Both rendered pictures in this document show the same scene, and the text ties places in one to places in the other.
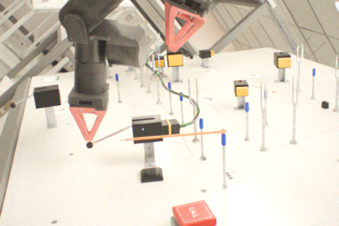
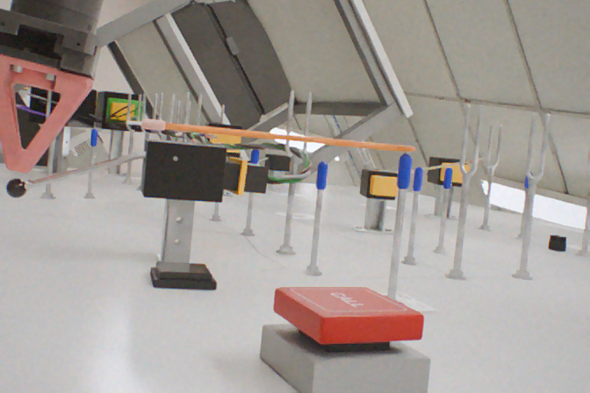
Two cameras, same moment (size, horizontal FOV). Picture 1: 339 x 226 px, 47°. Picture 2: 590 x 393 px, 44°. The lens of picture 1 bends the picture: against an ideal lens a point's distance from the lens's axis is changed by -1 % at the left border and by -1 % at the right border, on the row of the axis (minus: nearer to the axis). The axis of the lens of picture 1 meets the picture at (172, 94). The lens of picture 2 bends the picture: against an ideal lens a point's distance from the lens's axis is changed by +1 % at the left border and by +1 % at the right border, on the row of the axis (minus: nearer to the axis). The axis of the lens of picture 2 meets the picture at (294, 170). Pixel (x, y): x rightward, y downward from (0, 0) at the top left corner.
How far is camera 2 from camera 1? 0.31 m
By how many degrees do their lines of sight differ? 18
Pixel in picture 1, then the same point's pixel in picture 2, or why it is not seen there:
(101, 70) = not seen: outside the picture
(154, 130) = (205, 167)
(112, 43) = not seen: outside the picture
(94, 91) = (65, 22)
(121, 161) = (94, 257)
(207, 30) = not seen: hidden behind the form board
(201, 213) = (373, 303)
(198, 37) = not seen: hidden behind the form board
